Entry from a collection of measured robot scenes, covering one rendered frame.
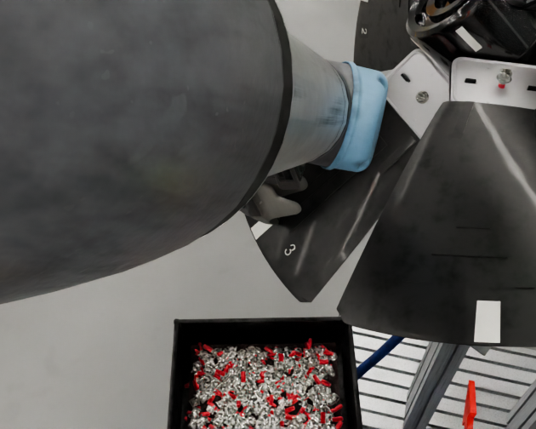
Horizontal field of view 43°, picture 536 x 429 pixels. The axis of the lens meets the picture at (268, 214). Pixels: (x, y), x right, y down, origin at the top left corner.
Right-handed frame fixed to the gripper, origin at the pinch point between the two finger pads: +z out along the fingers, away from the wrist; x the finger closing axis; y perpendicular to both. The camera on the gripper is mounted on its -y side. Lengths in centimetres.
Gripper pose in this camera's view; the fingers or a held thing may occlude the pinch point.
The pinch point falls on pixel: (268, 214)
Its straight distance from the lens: 79.7
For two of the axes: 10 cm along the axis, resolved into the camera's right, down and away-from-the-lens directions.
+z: 2.9, 6.2, 7.3
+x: 2.3, -7.9, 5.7
